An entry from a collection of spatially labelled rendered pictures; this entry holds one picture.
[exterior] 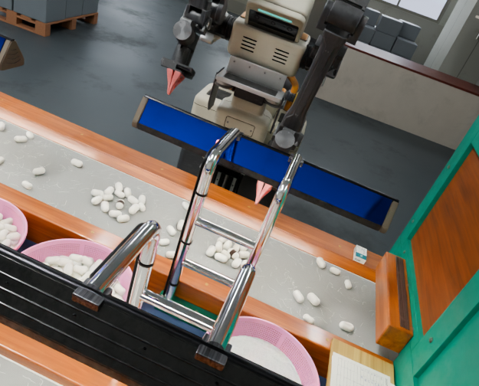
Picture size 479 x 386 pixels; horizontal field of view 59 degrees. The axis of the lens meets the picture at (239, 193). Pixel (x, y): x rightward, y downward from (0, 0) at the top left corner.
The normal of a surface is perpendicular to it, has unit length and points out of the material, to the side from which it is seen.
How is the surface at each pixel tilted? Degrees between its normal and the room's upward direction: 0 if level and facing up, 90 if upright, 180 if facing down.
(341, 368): 0
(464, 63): 90
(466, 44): 90
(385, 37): 90
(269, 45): 98
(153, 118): 58
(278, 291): 0
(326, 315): 0
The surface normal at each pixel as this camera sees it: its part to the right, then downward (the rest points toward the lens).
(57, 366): 0.29, -0.81
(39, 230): -0.28, 0.44
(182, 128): -0.07, -0.06
